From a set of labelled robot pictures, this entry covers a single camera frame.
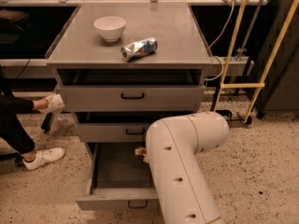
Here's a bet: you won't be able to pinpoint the white ceramic bowl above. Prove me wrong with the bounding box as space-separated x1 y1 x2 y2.
93 16 126 42

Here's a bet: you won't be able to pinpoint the grey drawer cabinet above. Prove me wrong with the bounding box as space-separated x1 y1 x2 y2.
45 2 213 161

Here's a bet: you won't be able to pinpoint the yellow hand truck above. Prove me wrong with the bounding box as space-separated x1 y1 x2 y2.
211 0 299 125

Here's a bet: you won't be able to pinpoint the grey drawer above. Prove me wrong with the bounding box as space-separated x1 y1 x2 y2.
75 111 190 143
57 68 205 112
77 143 159 210

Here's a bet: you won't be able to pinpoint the grey middle drawer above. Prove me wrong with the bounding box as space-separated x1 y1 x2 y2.
75 111 190 143

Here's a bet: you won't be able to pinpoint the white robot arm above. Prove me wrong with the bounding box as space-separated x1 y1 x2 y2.
146 112 229 224

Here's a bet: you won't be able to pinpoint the dark bag on shelf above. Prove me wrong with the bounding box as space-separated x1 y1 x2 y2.
0 8 30 31

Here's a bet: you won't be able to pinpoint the grey bottom drawer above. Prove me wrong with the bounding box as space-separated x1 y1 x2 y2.
77 143 159 210

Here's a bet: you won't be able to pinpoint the crushed blue silver can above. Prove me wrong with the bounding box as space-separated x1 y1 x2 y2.
121 37 158 62

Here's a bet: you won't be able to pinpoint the grey top drawer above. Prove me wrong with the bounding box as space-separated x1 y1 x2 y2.
57 68 205 112

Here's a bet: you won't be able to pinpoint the person's black trouser legs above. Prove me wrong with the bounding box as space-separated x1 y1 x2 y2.
0 77 35 154

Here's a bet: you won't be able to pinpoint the white power cable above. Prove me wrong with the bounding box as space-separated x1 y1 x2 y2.
204 0 235 82

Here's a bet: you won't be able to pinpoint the white sneaker lower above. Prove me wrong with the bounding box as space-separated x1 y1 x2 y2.
21 147 65 170

